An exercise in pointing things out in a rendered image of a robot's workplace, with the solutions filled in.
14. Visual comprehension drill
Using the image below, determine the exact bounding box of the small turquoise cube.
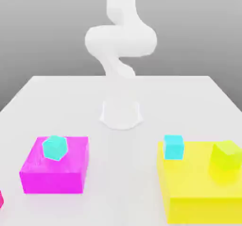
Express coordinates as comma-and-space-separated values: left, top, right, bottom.
42, 135, 69, 162

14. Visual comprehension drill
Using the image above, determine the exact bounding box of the large magenta box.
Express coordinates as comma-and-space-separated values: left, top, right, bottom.
19, 136, 89, 194

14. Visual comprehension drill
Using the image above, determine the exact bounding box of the small cyan cube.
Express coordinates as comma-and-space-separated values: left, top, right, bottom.
163, 134, 185, 161

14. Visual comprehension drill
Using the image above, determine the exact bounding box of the large yellow box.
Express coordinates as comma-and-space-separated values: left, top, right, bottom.
156, 140, 242, 225

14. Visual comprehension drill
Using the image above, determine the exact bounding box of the small lime cube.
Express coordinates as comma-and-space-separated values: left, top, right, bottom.
208, 140, 242, 183

